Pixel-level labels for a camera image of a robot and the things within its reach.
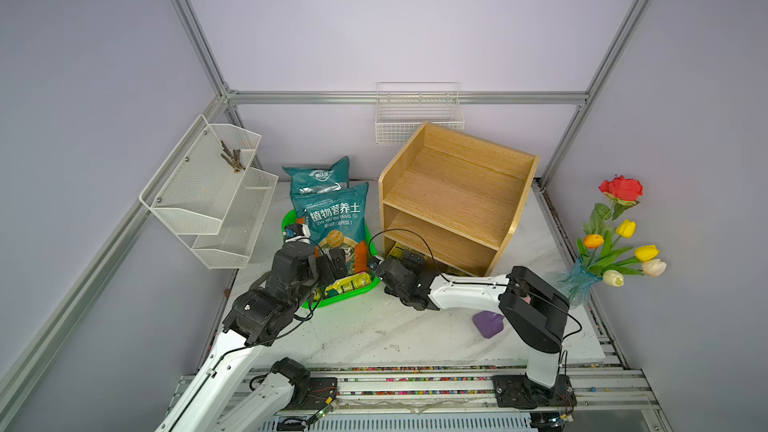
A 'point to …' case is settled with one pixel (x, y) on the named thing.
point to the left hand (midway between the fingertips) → (330, 255)
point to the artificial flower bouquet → (598, 247)
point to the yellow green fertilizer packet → (341, 285)
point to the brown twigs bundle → (235, 161)
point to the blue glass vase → (575, 283)
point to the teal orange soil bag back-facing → (309, 180)
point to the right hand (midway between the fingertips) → (406, 265)
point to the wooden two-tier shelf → (454, 198)
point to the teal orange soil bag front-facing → (337, 218)
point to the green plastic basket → (289, 219)
